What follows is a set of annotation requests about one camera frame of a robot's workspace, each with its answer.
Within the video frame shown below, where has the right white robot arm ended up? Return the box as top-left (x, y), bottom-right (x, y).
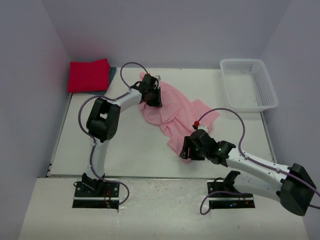
top-left (179, 129), bottom-right (317, 216)

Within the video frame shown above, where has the folded teal t shirt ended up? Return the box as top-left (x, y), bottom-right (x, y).
top-left (89, 67), bottom-right (117, 95)

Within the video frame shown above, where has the pink t shirt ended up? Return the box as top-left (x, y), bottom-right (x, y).
top-left (138, 81), bottom-right (210, 155)

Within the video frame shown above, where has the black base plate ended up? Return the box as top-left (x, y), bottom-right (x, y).
top-left (207, 177), bottom-right (255, 210)
top-left (72, 181), bottom-right (120, 210)

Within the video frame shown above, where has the white plastic basket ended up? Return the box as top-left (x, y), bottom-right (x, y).
top-left (220, 58), bottom-right (279, 112)

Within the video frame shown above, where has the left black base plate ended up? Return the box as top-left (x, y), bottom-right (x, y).
top-left (72, 181), bottom-right (120, 210)

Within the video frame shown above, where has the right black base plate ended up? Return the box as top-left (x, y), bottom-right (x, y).
top-left (207, 177), bottom-right (255, 210)

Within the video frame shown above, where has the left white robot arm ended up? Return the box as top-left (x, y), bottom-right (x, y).
top-left (81, 74), bottom-right (162, 190)

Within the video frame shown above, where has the folded red t shirt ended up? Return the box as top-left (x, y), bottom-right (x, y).
top-left (67, 58), bottom-right (110, 93)

